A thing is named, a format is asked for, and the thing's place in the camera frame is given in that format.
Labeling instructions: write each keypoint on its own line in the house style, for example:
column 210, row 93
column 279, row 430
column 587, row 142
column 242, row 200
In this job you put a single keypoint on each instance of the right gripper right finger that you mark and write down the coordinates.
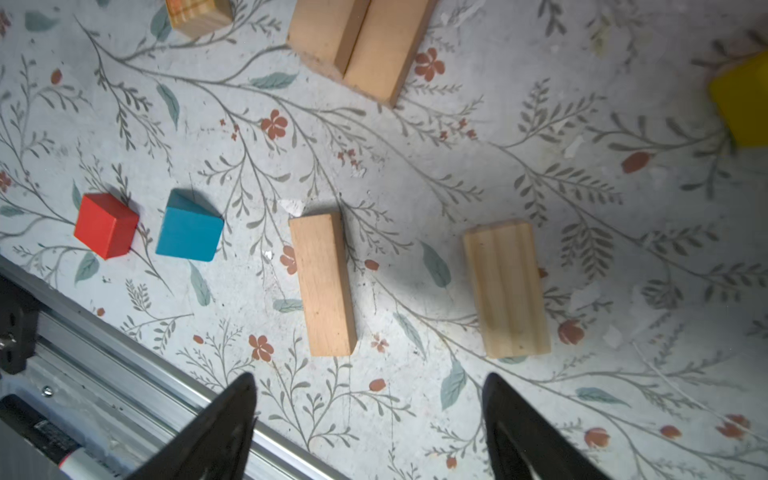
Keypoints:
column 522, row 444

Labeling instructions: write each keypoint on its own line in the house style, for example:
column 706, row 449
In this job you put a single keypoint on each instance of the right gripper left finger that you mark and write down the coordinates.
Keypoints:
column 216, row 444

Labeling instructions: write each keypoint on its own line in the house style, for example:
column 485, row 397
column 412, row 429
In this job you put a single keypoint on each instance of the grooved light wood block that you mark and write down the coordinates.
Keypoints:
column 507, row 290

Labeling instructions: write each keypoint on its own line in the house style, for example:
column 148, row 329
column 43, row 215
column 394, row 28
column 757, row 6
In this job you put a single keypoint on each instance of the plain wood block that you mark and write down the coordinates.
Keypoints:
column 323, row 276
column 385, row 48
column 323, row 34

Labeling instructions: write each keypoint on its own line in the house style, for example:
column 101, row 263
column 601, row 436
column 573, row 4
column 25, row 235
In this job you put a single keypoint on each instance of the teal block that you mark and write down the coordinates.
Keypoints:
column 189, row 230

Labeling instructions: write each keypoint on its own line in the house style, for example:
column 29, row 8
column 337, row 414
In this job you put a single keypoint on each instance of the printed dragon wood block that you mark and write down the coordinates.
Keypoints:
column 197, row 18

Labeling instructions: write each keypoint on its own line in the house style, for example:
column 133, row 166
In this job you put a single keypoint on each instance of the black marker pen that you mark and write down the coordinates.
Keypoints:
column 47, row 440

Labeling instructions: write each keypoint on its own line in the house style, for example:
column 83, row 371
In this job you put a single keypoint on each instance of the red cube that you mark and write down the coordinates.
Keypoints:
column 105, row 225

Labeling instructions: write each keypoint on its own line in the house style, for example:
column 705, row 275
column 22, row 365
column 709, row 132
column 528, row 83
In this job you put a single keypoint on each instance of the yellow letter cube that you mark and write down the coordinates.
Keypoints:
column 740, row 96

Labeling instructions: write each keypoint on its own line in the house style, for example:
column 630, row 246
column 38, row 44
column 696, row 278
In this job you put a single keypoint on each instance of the aluminium rail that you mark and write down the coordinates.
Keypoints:
column 120, row 401

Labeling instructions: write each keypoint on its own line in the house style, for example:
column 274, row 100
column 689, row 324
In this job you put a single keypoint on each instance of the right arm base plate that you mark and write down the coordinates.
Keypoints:
column 19, row 320

